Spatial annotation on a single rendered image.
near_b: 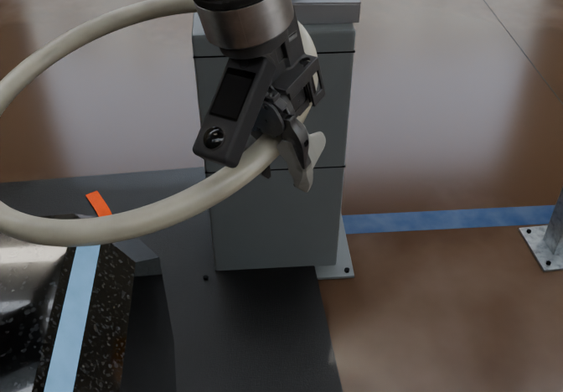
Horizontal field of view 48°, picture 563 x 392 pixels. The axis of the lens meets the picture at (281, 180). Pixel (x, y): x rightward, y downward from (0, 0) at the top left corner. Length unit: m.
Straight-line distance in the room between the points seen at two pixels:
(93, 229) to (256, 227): 1.27
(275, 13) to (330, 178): 1.26
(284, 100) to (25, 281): 0.49
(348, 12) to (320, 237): 0.74
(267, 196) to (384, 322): 0.52
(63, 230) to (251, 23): 0.30
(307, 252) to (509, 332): 0.65
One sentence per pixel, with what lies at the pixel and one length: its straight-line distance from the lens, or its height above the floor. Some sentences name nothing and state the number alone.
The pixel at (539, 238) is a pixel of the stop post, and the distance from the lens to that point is 2.34.
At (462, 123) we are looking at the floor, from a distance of 2.83.
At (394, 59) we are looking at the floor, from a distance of 3.24.
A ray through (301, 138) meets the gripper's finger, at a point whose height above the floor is 1.15.
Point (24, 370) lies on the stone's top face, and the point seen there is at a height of 0.87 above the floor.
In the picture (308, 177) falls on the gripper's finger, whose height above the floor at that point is 1.09.
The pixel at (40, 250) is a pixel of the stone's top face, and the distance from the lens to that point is 1.00.
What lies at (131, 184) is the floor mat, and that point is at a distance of 2.44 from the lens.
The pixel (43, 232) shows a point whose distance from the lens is 0.72.
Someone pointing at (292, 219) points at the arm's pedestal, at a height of 0.23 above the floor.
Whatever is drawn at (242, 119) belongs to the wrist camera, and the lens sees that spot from 0.62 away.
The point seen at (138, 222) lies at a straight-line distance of 0.67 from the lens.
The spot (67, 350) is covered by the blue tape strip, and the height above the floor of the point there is 0.84.
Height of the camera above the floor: 1.54
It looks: 40 degrees down
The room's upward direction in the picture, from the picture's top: straight up
